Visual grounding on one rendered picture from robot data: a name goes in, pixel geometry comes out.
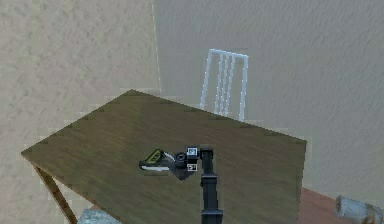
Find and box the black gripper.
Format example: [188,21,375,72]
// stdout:
[138,151,192,182]

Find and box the black and yellow cassette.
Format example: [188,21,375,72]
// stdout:
[143,149,164,167]

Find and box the white slatted chair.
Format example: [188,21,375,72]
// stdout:
[199,48,250,122]

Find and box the grey cylinder object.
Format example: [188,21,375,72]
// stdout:
[334,194,384,224]

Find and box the brown wooden table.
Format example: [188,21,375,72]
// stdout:
[20,88,308,224]

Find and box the grey speckled block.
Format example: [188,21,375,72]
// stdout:
[76,208,123,224]

